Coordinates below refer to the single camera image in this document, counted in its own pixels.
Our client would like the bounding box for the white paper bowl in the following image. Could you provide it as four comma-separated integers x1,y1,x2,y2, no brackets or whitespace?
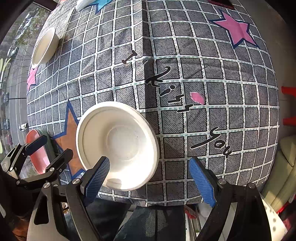
31,27,59,69
76,101,159,191

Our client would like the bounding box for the person's jeans leg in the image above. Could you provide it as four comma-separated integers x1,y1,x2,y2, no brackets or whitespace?
86,199,186,241

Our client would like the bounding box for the green rectangular plastic plate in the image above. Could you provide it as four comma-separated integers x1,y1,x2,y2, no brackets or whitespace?
37,128,56,163

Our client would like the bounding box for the pink rectangular plastic plate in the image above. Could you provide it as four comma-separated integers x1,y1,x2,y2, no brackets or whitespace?
26,129,50,174

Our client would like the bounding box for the black smartphone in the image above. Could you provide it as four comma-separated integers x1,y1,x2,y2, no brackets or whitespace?
208,0,235,9

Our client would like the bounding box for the grey checkered star tablecloth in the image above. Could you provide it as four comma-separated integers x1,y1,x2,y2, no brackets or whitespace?
27,1,279,206

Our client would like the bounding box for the red plastic stool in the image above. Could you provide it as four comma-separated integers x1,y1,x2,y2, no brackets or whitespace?
280,85,296,127

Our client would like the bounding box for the white crumpled cloth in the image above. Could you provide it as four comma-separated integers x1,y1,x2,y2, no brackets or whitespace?
75,0,96,11

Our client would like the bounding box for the cream sofa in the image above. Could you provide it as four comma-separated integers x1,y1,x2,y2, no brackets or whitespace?
261,135,295,212

